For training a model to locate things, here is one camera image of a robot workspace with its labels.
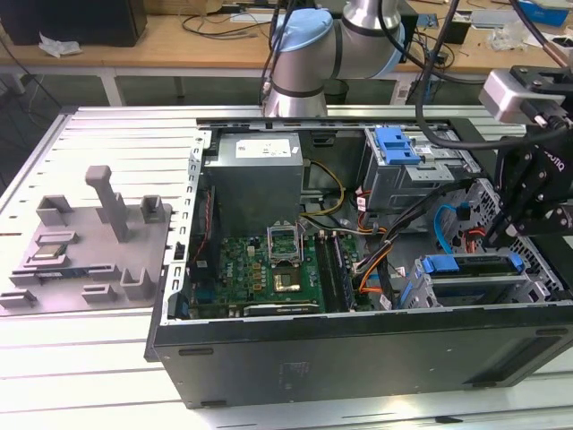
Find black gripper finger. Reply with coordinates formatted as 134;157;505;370
503;169;568;246
485;143;532;245

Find orange power wire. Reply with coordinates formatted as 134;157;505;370
463;228;488;255

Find hard disk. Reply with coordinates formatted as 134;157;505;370
399;252;525;310

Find silver disk bay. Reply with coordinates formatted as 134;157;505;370
400;253;563;310

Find blue plastic drive latch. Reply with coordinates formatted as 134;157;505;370
375;127;423;166

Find silver drive cage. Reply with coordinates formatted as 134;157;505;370
362;127;483;225

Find clear plastic bags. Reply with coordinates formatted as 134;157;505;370
485;20;538;50

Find small black box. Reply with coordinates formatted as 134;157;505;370
447;20;472;45

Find flat silver box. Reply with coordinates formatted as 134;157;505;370
472;9;523;30

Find blue box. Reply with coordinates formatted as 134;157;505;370
518;0;573;26

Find black waste bin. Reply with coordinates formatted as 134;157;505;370
324;79;349;107

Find installed RAM stick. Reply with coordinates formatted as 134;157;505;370
330;231;357;311

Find black RAM slot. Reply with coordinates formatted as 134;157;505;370
315;231;341;314

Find metal socket cover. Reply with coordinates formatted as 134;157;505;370
266;221;305;265

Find CPU socket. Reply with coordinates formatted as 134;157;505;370
270;263;304;295

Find grey power supply unit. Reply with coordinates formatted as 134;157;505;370
203;133;305;228

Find black PC case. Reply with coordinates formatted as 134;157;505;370
142;115;573;411

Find black graphics card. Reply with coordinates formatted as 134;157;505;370
241;302;321;317

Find green motherboard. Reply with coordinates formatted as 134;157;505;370
187;232;375;319

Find grey parts rack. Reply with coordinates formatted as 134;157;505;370
0;164;175;318

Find wooden desk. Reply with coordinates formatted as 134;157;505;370
0;0;573;86

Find spare RAM stick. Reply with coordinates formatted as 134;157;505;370
35;268;90;280

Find large black box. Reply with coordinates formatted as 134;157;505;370
0;0;148;48

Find spare CPU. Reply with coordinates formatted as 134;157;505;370
33;245;68;261

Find crumpled white plastic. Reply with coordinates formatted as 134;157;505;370
38;30;84;58

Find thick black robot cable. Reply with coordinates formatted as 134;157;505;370
415;0;538;153

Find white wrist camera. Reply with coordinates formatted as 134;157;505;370
478;69;536;123

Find black sleeved cable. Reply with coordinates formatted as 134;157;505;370
378;176;483;252

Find blue data wire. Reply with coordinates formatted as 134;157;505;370
432;203;471;256

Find black camera bracket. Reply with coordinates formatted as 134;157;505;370
509;65;573;98

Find orange black wire bundle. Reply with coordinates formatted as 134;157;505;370
351;239;395;297

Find yellow wire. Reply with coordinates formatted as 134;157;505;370
298;159;346;221

